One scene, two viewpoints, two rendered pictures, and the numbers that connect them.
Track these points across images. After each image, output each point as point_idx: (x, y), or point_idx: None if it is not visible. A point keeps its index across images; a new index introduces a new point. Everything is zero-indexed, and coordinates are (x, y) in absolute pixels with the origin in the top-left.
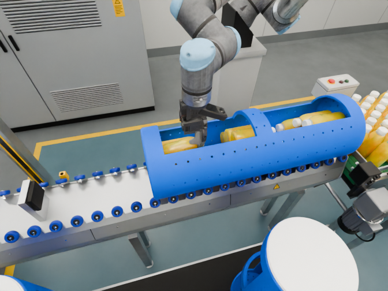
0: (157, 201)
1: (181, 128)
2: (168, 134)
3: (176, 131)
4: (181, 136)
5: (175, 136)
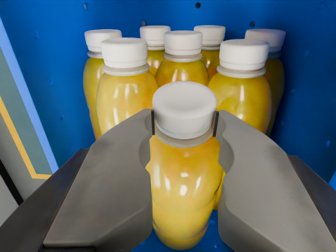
0: None
1: (46, 124)
2: (72, 152)
3: (59, 136)
4: (72, 106)
5: (74, 124)
